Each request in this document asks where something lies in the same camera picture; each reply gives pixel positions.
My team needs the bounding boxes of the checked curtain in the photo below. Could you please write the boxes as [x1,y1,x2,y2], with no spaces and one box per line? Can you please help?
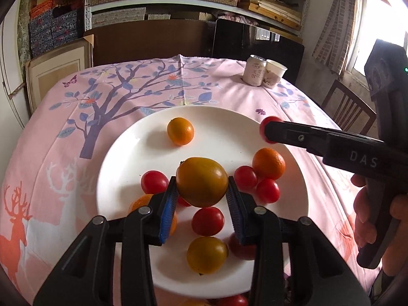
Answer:
[312,0,364,78]

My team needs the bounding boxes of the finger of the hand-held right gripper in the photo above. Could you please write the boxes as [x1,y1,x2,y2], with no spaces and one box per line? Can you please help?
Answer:
[264,119,329,157]

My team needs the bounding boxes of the white paper cup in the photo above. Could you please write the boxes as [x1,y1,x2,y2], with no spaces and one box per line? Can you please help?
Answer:
[262,59,288,89]

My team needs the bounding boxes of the pink printed tablecloth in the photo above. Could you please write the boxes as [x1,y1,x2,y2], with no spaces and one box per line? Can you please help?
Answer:
[0,54,383,300]

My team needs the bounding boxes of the black flat panel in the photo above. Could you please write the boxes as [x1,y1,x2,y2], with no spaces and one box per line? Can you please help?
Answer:
[211,18,305,84]

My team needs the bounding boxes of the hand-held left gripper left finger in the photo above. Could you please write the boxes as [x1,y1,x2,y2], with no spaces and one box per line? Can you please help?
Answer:
[33,176,179,306]

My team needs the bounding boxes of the orange patterned boxes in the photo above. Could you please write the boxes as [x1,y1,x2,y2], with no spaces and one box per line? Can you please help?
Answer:
[30,0,79,16]

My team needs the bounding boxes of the stack of blue floral boxes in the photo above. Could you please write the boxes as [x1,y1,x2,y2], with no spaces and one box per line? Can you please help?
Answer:
[29,9,84,58]

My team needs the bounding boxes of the person's right hand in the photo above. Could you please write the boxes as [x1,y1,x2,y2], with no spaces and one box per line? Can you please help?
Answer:
[351,174,408,277]

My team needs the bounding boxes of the framed wooden panel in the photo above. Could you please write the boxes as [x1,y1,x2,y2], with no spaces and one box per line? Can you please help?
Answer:
[25,34,95,116]

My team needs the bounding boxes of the green marble slab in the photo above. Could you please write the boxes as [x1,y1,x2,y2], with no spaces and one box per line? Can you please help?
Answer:
[17,0,33,62]

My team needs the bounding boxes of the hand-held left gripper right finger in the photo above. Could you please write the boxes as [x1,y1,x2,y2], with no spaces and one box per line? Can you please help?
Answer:
[226,176,372,306]

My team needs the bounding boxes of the metal shelf rack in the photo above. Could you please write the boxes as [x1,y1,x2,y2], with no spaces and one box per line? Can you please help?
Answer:
[83,0,312,38]

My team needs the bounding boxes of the pink cloth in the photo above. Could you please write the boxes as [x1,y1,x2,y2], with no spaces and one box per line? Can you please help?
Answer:
[216,12,257,27]

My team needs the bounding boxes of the white round plate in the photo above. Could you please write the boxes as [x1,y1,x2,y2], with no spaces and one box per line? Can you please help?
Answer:
[96,107,309,295]

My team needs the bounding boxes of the orange mandarin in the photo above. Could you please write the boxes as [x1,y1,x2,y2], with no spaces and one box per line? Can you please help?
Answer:
[128,194,178,236]
[252,147,286,181]

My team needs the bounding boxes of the bright window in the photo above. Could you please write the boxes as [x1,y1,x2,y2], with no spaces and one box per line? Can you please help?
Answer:
[343,0,408,86]

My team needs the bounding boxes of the white board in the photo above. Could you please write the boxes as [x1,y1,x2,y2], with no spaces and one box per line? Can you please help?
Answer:
[0,17,31,130]

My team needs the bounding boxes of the single red cherry tomato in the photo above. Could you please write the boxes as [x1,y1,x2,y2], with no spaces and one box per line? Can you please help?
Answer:
[259,116,284,144]

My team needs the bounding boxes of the brown wooden board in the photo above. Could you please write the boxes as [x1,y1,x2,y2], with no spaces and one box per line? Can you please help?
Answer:
[84,18,215,68]

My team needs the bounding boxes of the white drink can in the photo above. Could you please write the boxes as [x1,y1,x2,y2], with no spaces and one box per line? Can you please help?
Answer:
[243,55,267,86]

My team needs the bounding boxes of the dark wooden chair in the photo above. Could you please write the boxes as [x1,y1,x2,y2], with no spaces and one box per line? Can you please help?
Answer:
[321,79,377,136]

